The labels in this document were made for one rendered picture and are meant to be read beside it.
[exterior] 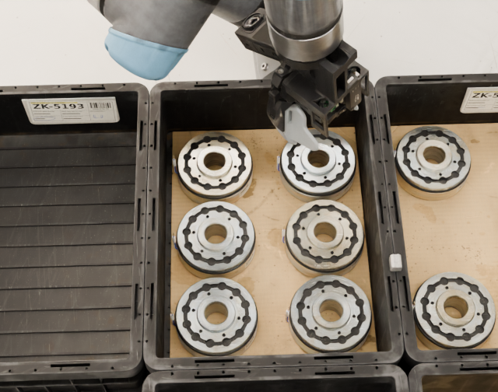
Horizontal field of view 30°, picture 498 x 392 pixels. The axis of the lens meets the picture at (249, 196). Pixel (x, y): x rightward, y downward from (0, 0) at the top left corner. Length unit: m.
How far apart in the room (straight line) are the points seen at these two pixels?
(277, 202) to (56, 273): 0.31
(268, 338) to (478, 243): 0.31
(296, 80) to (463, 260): 0.39
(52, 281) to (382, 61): 0.67
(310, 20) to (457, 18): 0.80
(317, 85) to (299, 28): 0.11
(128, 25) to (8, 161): 0.46
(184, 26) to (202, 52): 0.65
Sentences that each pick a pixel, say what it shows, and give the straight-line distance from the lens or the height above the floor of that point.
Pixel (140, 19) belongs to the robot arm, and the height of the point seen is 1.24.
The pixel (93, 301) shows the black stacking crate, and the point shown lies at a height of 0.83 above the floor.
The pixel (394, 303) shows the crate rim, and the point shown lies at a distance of 1.10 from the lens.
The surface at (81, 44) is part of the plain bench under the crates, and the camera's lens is 1.60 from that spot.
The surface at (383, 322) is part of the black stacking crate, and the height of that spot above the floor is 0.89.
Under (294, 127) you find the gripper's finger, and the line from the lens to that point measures 1.07.
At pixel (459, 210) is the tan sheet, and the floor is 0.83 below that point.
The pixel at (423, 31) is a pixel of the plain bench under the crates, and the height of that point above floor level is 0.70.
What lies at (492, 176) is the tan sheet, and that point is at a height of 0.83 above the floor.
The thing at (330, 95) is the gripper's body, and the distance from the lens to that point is 0.97.
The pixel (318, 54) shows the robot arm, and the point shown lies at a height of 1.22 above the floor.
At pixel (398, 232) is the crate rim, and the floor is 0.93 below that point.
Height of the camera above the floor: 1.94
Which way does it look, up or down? 62 degrees down
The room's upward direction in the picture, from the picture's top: straight up
